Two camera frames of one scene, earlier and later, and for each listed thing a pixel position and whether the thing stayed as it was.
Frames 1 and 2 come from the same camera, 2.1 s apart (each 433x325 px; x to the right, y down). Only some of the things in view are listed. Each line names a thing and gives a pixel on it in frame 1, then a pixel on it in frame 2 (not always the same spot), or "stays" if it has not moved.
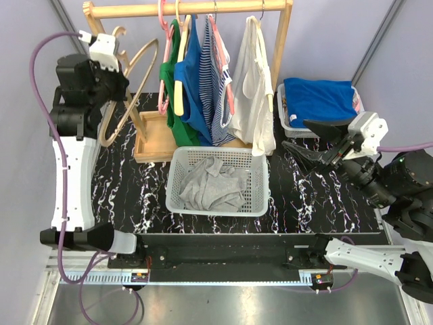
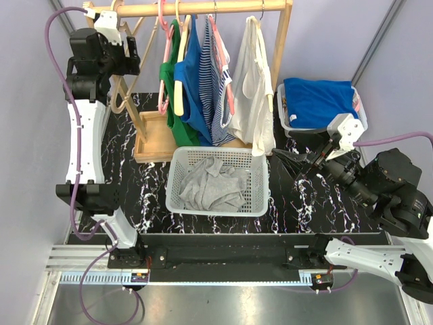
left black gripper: (121, 81) to (129, 64)
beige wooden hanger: (124, 56) to (124, 27)
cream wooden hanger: (178, 84) stays
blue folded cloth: (308, 99) stays
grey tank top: (213, 185) stays
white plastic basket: (216, 181) stays
